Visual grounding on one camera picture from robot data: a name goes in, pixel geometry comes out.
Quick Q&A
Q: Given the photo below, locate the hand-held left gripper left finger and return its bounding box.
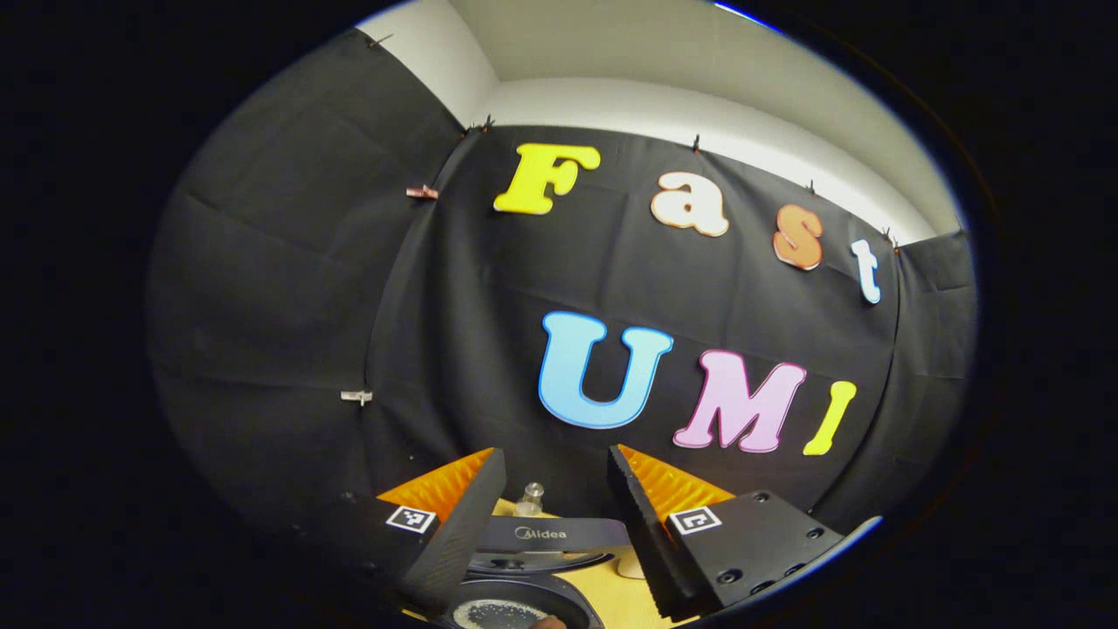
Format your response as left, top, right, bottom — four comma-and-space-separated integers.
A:
332, 447, 508, 617

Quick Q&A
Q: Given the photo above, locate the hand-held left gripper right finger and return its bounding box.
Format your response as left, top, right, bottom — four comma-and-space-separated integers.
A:
607, 444, 847, 624

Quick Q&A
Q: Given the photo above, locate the dark grey rice cooker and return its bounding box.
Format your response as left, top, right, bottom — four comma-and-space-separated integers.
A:
435, 515, 634, 629

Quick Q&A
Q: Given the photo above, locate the row of black clips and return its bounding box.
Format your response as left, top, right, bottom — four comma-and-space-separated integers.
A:
365, 31, 901, 254

